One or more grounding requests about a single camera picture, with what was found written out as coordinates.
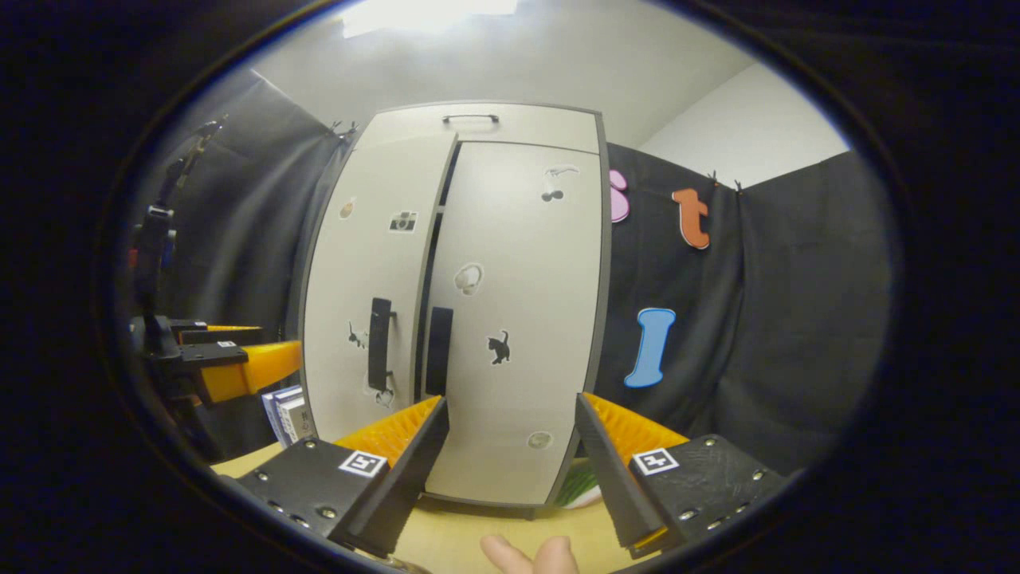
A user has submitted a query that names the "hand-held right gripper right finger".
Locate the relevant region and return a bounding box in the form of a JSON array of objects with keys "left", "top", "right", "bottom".
[{"left": 575, "top": 392, "right": 790, "bottom": 559}]

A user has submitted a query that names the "white grey cabinet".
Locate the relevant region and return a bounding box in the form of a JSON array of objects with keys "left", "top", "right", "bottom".
[{"left": 296, "top": 100, "right": 613, "bottom": 519}]

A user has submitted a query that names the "black door handle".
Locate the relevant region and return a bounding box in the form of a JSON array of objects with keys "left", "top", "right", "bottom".
[
  {"left": 425, "top": 307, "right": 454, "bottom": 397},
  {"left": 368, "top": 297, "right": 397, "bottom": 391}
]

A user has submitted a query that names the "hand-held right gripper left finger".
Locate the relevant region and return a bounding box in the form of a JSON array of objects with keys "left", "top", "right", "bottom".
[{"left": 235, "top": 396, "right": 449, "bottom": 559}]

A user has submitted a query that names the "white cabinet door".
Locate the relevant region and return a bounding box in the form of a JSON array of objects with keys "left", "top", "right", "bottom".
[
  {"left": 301, "top": 132, "right": 459, "bottom": 443},
  {"left": 422, "top": 141, "right": 604, "bottom": 507}
]

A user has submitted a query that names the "white cabinet drawer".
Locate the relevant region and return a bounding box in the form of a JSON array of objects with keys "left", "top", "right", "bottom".
[{"left": 356, "top": 102, "right": 600, "bottom": 155}]

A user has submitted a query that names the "blue white box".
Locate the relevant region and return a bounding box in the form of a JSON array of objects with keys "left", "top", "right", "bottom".
[
  {"left": 261, "top": 387, "right": 292, "bottom": 447},
  {"left": 283, "top": 385, "right": 316, "bottom": 443}
]

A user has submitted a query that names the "green pink coaster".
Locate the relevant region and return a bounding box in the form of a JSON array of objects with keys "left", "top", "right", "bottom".
[{"left": 555, "top": 461, "right": 600, "bottom": 509}]

